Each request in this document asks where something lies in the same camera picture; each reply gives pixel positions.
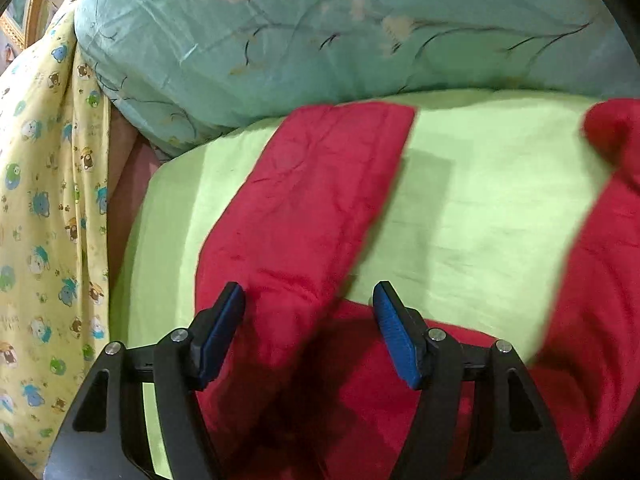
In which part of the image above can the red quilted puffer coat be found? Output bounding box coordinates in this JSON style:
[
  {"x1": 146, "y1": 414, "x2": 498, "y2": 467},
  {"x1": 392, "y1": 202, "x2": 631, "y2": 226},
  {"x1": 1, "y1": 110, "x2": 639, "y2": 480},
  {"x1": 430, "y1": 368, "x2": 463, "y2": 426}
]
[{"x1": 195, "y1": 99, "x2": 639, "y2": 479}]

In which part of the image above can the light green bed cover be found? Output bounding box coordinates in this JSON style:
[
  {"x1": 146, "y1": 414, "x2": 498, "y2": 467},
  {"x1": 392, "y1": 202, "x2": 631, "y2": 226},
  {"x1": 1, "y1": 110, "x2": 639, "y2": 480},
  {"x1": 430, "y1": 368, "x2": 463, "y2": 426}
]
[{"x1": 110, "y1": 90, "x2": 610, "y2": 479}]

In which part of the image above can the yellow cartoon print quilt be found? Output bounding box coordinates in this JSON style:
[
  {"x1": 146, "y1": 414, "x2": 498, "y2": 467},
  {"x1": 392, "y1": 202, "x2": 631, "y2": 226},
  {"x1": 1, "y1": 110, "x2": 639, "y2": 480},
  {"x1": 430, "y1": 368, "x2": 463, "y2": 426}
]
[{"x1": 0, "y1": 0, "x2": 111, "y2": 474}]

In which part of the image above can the teal floral quilt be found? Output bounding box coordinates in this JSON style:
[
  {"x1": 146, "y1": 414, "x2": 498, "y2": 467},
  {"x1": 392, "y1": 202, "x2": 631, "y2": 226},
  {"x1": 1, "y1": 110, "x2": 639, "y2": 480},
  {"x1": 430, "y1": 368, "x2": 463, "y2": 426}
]
[{"x1": 75, "y1": 0, "x2": 639, "y2": 156}]

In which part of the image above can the gold framed wall painting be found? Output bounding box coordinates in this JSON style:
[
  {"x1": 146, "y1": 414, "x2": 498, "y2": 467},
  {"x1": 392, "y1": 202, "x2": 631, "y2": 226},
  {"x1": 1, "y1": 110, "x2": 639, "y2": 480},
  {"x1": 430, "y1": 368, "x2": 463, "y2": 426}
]
[{"x1": 0, "y1": 0, "x2": 61, "y2": 51}]

